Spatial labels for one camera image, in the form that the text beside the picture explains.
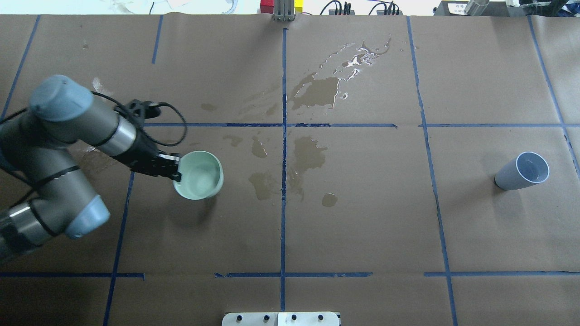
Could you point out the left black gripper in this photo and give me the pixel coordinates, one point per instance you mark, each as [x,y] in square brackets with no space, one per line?
[138,153]

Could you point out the light green ceramic bowl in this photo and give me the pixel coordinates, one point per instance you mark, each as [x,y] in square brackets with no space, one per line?
[202,176]

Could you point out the blue plastic cup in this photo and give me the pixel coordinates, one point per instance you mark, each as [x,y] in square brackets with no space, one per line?
[526,170]

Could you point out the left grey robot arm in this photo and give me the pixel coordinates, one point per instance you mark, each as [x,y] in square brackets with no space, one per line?
[35,141]

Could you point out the red block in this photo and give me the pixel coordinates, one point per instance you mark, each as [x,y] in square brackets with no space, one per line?
[267,6]

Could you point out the yellow block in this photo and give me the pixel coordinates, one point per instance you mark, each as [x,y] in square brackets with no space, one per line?
[298,6]

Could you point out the dark metal stand block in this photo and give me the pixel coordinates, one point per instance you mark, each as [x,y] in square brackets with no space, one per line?
[488,8]

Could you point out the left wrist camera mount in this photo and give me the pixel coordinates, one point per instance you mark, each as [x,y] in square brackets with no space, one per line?
[143,109]

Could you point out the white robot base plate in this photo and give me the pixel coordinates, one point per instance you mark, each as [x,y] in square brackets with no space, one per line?
[282,319]

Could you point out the aluminium frame post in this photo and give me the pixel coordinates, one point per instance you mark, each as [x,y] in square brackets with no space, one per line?
[284,10]

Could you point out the black connector with cables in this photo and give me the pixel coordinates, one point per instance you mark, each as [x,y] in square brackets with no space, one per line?
[338,8]

